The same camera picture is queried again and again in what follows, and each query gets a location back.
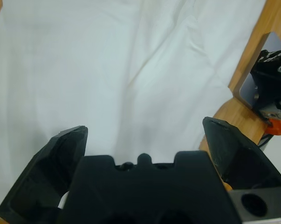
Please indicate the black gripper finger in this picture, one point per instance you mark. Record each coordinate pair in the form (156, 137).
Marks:
(37, 177)
(238, 161)

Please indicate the white T-shirt with black logo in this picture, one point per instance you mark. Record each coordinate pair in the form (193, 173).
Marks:
(84, 70)

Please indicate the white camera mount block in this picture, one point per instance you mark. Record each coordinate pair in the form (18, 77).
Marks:
(274, 40)

